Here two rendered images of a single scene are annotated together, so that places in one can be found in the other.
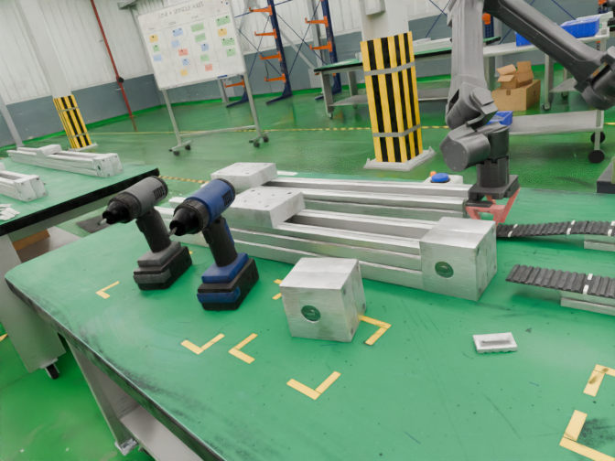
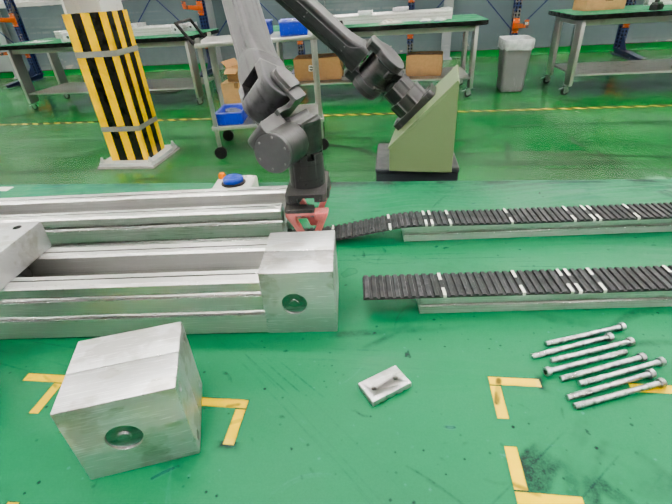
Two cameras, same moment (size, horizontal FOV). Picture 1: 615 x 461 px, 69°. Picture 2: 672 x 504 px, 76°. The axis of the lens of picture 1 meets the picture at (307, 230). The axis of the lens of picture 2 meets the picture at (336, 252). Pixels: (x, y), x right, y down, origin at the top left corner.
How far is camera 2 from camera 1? 0.26 m
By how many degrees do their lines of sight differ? 36
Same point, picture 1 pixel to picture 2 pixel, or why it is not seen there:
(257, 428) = not seen: outside the picture
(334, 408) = not seen: outside the picture
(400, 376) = (297, 484)
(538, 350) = (430, 378)
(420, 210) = (228, 225)
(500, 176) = (318, 175)
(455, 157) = (273, 156)
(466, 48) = (248, 16)
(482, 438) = not seen: outside the picture
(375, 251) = (194, 297)
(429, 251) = (273, 285)
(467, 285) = (324, 316)
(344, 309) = (185, 413)
